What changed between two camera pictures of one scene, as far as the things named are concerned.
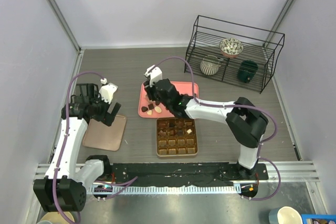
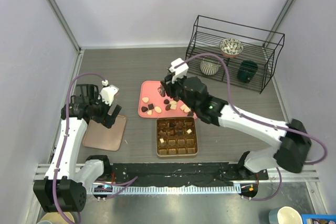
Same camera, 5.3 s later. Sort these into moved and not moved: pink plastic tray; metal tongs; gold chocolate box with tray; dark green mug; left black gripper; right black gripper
Moved: metal tongs; right black gripper
Not moved: dark green mug; left black gripper; gold chocolate box with tray; pink plastic tray
